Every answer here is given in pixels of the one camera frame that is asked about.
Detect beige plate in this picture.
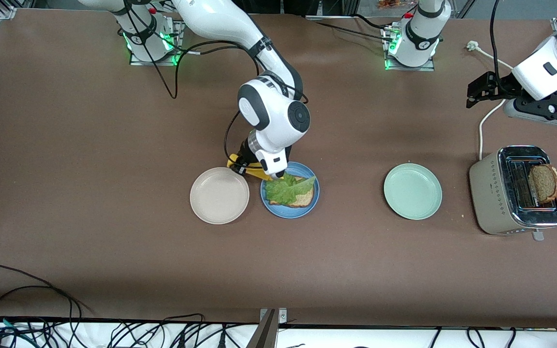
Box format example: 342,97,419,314
190,167,250,225

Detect green lettuce leaf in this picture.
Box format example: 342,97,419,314
265,174,318,206

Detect grey aluminium bar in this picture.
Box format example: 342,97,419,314
246,309,279,348

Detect long black table cable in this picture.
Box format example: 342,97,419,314
0,285,73,322
0,263,86,322

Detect yellow mustard squeeze bottle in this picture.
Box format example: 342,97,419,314
227,153,274,182

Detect brown bread slice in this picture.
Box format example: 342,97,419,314
528,164,557,204
269,175,316,208

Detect metal table edge bracket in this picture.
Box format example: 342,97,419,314
260,308,288,324

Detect blue plate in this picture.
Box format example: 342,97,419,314
260,161,320,219

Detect green plate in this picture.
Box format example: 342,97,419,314
383,163,443,220

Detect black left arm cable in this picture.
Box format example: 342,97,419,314
489,0,513,95

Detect silver beige toaster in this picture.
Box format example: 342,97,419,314
469,145,557,242

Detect black base cable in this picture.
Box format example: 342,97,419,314
305,14,395,42

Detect orange packaged item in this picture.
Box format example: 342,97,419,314
377,0,417,10

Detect tangled black cables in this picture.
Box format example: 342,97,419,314
0,302,557,348

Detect white toaster power cable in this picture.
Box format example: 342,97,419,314
466,41,519,161

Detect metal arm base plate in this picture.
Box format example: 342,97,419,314
129,19,183,66
383,24,437,72

